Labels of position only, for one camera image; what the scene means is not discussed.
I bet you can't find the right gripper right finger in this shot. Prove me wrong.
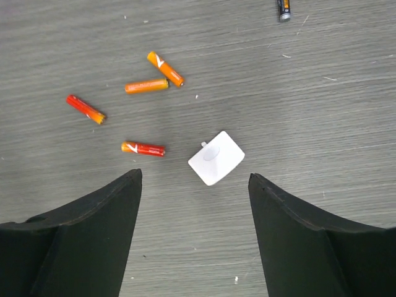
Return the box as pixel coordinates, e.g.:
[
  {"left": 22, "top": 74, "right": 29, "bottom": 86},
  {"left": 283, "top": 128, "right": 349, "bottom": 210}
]
[{"left": 248, "top": 173, "right": 395, "bottom": 296}]

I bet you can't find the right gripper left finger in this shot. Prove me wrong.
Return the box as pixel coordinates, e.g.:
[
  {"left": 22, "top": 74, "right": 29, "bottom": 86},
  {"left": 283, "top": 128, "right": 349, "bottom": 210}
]
[{"left": 1, "top": 169, "right": 142, "bottom": 296}]

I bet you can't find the white remote battery cover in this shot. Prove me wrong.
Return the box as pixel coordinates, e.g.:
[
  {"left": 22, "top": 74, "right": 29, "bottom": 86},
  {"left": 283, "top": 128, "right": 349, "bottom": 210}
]
[{"left": 188, "top": 131, "right": 245, "bottom": 186}]

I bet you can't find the red orange battery lower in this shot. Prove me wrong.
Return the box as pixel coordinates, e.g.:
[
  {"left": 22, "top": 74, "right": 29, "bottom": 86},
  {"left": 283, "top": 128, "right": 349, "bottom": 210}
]
[{"left": 121, "top": 141, "right": 165, "bottom": 157}]

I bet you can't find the red orange battery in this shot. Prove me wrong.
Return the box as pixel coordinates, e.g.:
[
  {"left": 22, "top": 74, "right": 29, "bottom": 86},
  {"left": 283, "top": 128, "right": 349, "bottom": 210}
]
[
  {"left": 66, "top": 94, "right": 106, "bottom": 125},
  {"left": 121, "top": 141, "right": 165, "bottom": 157}
]

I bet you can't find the red orange battery centre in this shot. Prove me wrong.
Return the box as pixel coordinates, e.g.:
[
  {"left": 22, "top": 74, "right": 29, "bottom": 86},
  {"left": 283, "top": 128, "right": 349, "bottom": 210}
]
[{"left": 66, "top": 94, "right": 106, "bottom": 125}]

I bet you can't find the orange battery pair left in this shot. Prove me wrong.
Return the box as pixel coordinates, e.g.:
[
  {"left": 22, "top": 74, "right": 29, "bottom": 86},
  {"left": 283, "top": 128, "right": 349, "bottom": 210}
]
[{"left": 124, "top": 79, "right": 169, "bottom": 94}]

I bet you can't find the orange battery pair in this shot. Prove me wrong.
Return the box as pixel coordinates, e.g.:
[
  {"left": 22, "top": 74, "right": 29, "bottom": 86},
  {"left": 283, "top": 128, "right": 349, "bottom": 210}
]
[
  {"left": 147, "top": 51, "right": 184, "bottom": 87},
  {"left": 124, "top": 79, "right": 169, "bottom": 94}
]

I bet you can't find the orange battery pair right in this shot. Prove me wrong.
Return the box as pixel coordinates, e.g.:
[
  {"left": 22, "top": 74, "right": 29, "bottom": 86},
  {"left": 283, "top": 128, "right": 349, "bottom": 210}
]
[{"left": 147, "top": 51, "right": 184, "bottom": 87}]

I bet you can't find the black battery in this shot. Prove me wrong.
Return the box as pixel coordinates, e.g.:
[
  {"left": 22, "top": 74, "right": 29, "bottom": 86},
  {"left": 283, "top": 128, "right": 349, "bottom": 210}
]
[{"left": 276, "top": 0, "right": 291, "bottom": 22}]

